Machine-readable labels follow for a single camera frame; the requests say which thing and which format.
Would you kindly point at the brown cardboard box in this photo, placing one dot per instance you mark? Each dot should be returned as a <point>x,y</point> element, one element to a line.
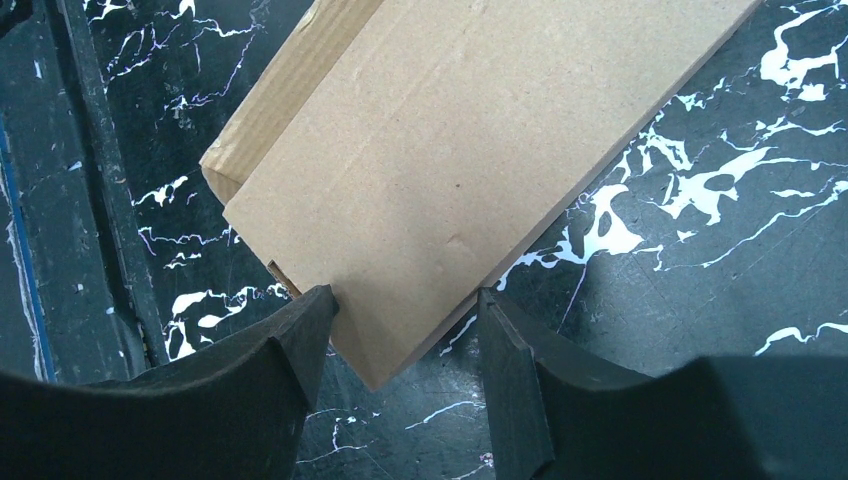
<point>407,153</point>

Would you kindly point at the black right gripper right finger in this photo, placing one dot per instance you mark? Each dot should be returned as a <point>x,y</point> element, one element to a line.
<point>557,411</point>

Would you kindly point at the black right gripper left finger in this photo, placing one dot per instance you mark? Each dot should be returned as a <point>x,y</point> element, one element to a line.
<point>233,410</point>

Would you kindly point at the aluminium rail frame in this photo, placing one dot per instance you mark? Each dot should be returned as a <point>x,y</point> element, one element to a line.
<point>76,300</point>

